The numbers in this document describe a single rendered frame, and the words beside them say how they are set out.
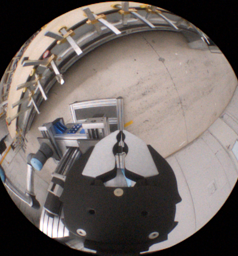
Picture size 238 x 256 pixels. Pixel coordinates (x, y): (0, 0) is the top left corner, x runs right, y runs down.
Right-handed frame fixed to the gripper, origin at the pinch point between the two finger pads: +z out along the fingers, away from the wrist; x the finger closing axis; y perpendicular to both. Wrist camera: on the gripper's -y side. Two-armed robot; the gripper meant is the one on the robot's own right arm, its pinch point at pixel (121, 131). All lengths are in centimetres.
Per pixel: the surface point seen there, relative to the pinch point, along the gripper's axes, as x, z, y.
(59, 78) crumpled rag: -45, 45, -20
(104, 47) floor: -24, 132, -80
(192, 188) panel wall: 137, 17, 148
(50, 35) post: -37, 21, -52
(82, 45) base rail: -33, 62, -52
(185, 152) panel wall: 158, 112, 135
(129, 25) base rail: 11, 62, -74
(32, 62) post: -58, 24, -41
